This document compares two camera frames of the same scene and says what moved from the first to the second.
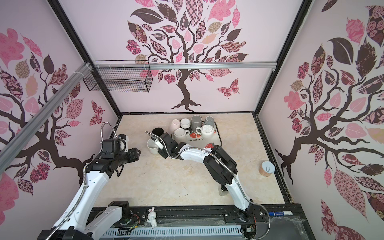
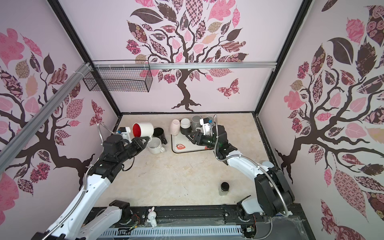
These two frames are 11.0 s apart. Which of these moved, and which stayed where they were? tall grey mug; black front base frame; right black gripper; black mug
Moved: right black gripper
Stayed: black front base frame; black mug; tall grey mug
